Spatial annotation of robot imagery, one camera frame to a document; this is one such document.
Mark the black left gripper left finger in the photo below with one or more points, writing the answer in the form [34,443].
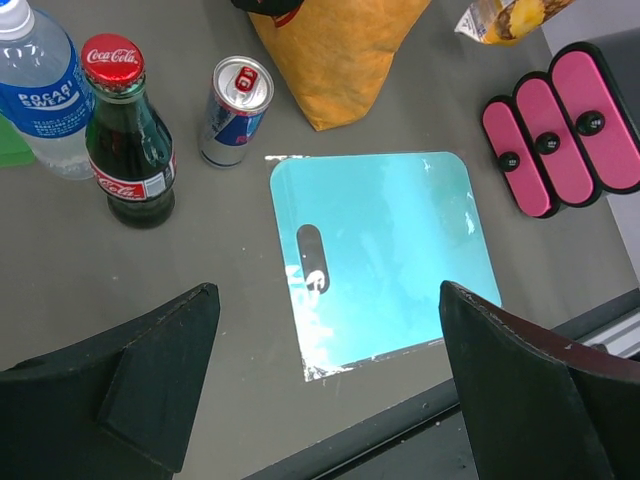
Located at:
[121,401]

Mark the glass cola bottle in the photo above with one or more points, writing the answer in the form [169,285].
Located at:
[130,148]

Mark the black and pink drawer box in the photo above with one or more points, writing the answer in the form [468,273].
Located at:
[569,134]

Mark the energy drink can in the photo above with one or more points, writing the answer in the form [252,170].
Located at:
[241,92]

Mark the orange canvas bag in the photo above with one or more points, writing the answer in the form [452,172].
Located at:
[334,55]

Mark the orange juice carton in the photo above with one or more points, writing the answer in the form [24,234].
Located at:
[505,22]

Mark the turquoise cutting board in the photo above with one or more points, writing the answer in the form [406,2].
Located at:
[367,241]

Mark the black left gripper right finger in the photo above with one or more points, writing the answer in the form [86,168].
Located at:
[538,405]

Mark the green board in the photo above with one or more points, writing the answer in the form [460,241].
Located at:
[13,149]

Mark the clear water bottle blue label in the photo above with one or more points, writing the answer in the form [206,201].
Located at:
[44,93]

